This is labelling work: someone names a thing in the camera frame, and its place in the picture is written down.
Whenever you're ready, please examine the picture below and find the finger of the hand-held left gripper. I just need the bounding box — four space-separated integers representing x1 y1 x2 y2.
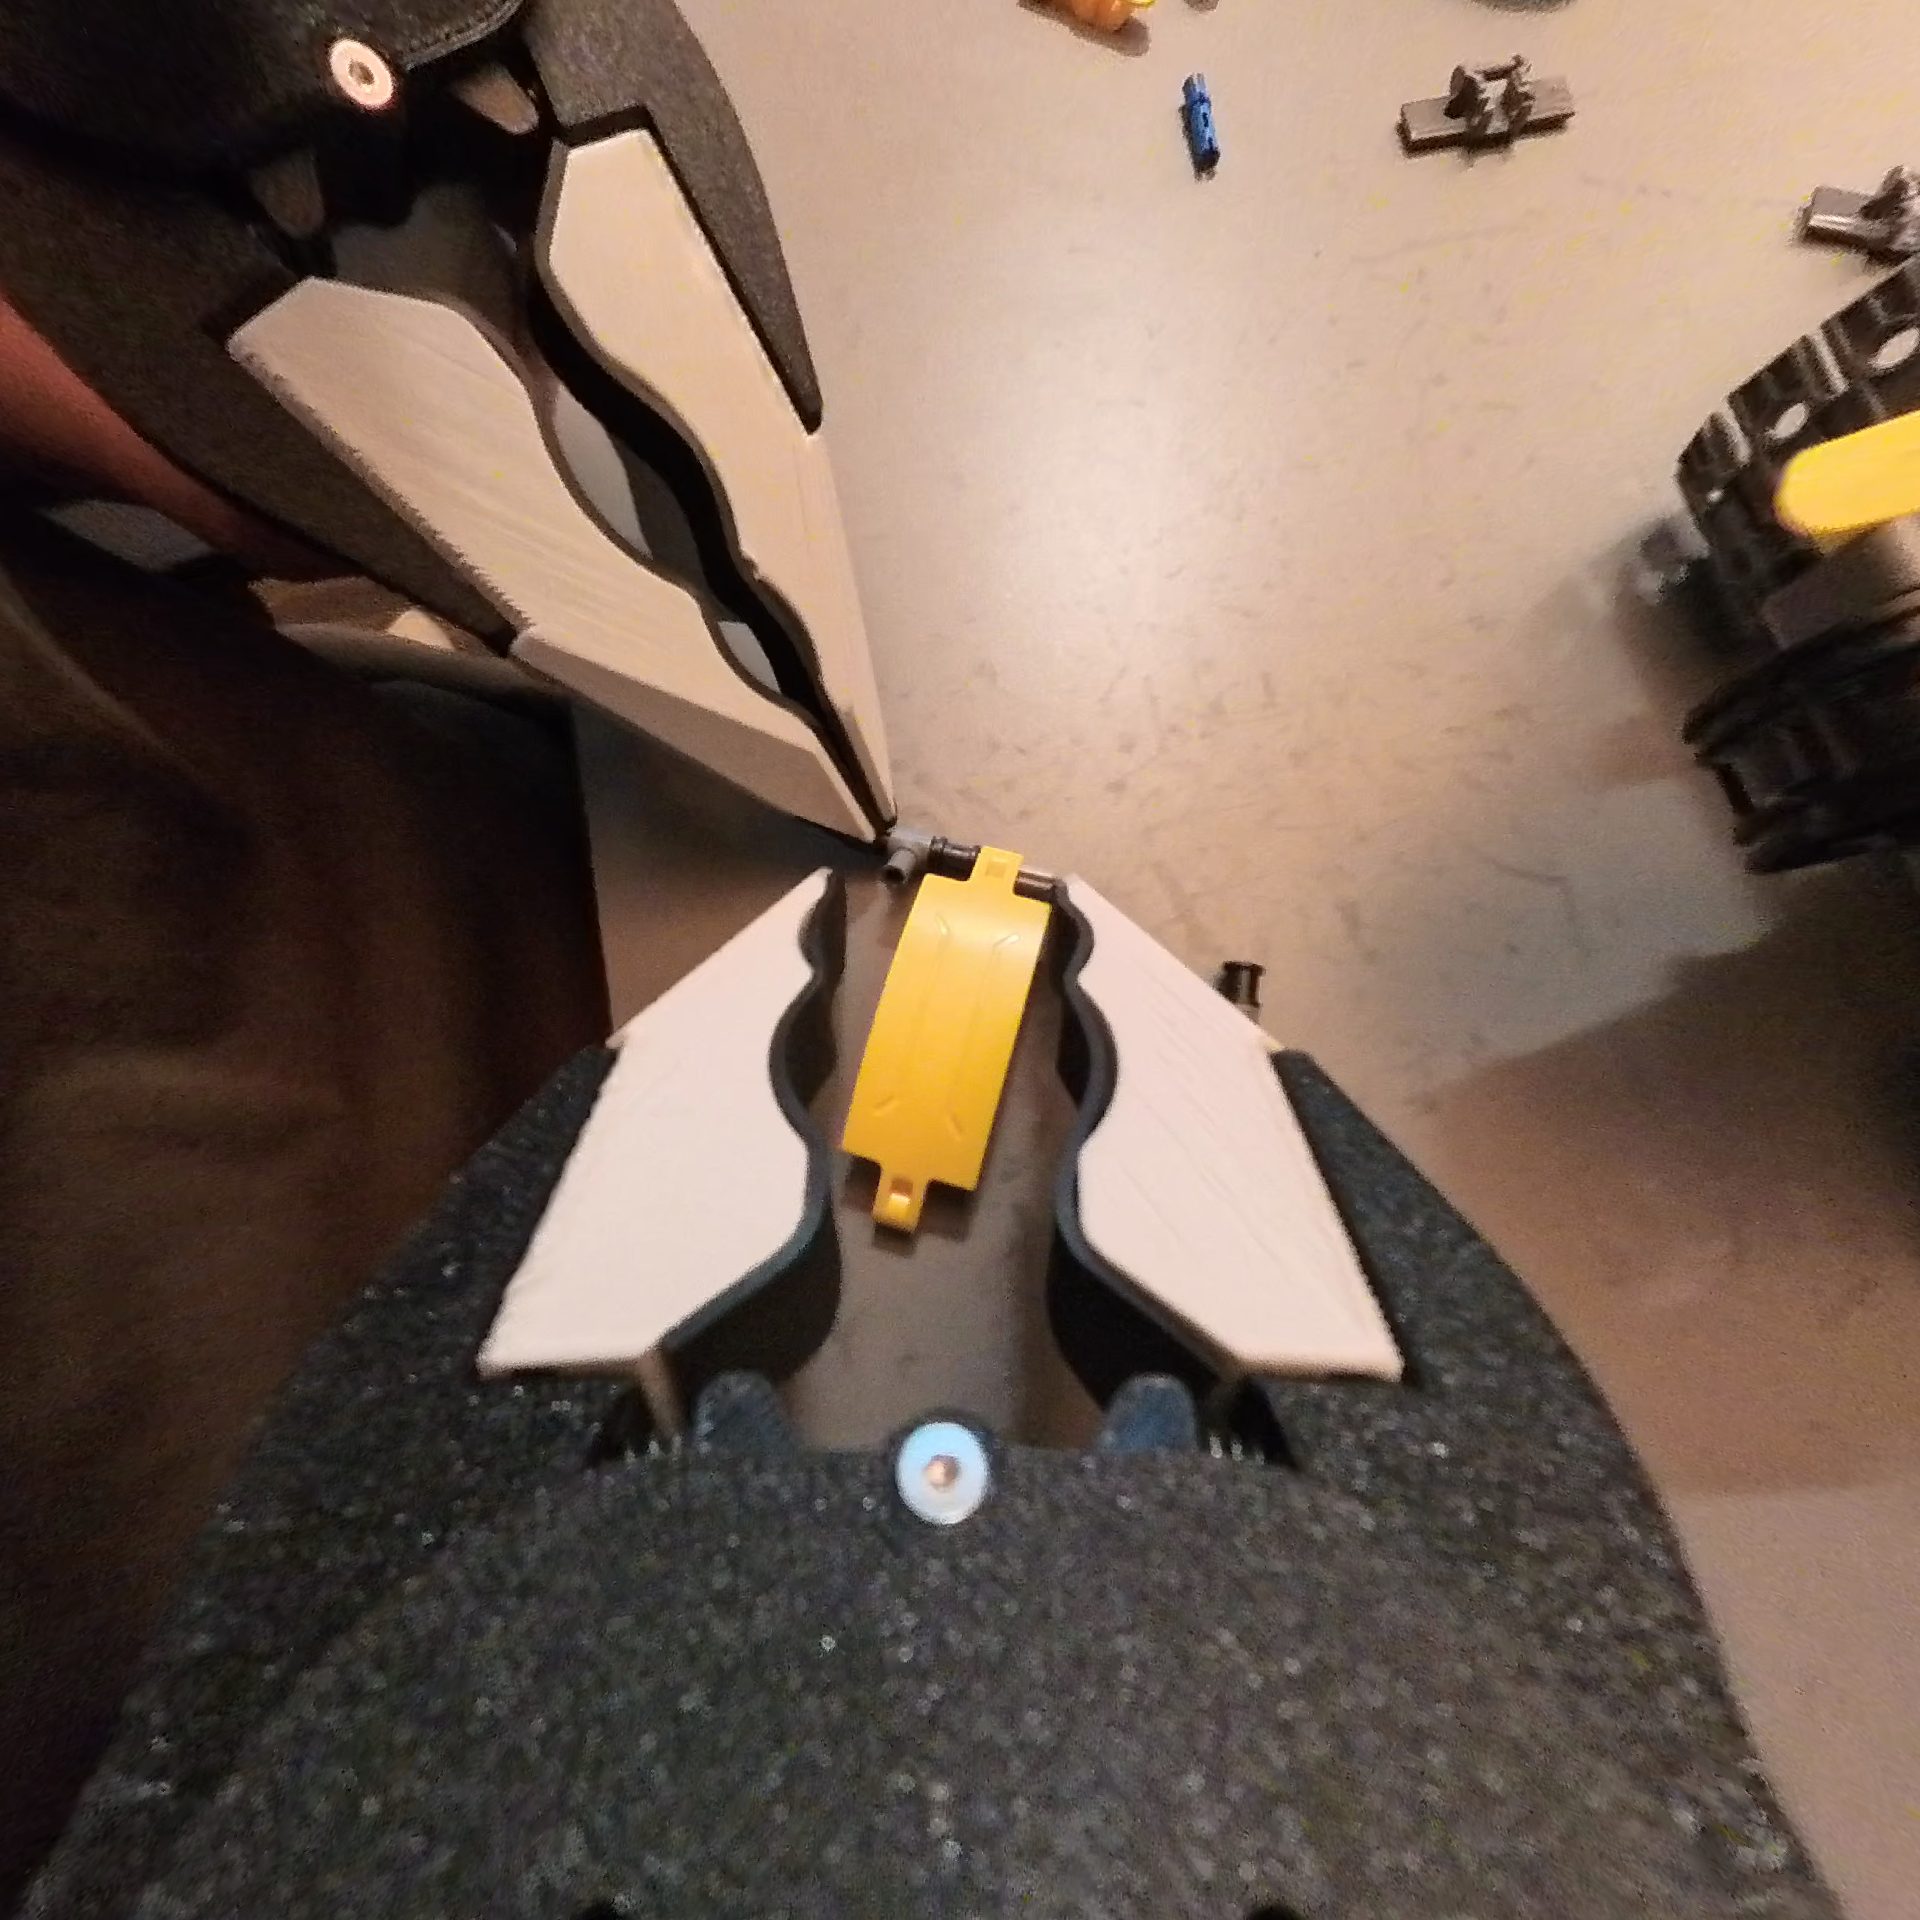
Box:
229 274 884 839
534 119 903 839

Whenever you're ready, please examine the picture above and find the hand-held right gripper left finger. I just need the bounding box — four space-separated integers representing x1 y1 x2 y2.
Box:
477 864 841 1434

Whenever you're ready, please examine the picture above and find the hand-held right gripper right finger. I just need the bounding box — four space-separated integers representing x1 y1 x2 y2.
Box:
1053 872 1407 1390

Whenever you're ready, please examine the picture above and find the yellow curved toy panel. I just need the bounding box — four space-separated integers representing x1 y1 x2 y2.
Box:
836 848 1057 1238

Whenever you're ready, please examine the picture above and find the long grey black axle assembly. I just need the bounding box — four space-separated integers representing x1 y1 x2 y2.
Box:
878 823 1057 890

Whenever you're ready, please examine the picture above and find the person's left forearm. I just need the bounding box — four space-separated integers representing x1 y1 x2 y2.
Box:
0 292 324 578

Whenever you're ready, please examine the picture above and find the dark grey track link piece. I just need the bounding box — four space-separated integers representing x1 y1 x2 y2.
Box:
1796 168 1920 262
1398 56 1579 156

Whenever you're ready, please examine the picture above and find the yellow black toy tracked vehicle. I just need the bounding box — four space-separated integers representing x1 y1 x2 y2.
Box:
1631 257 1920 880

